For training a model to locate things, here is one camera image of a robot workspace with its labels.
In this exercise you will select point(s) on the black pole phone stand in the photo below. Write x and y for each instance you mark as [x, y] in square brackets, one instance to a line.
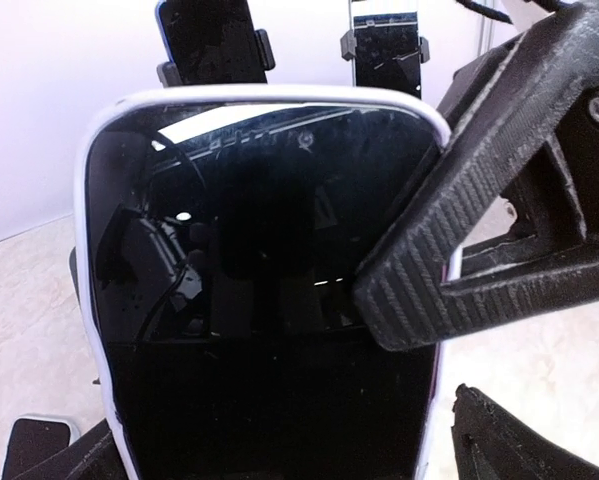
[242, 58]
[367, 46]

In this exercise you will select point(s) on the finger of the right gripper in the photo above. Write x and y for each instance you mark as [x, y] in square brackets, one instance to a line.
[399, 289]

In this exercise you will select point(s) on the blue phone black screen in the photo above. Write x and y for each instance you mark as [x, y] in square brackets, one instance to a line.
[214, 20]

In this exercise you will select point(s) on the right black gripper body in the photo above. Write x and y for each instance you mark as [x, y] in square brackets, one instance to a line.
[526, 123]

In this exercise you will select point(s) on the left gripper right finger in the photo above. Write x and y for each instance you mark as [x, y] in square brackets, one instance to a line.
[490, 443]

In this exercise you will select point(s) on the teal phone black screen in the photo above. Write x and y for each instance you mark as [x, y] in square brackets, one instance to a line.
[399, 74]

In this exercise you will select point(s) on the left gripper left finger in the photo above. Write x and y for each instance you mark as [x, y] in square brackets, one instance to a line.
[93, 456]

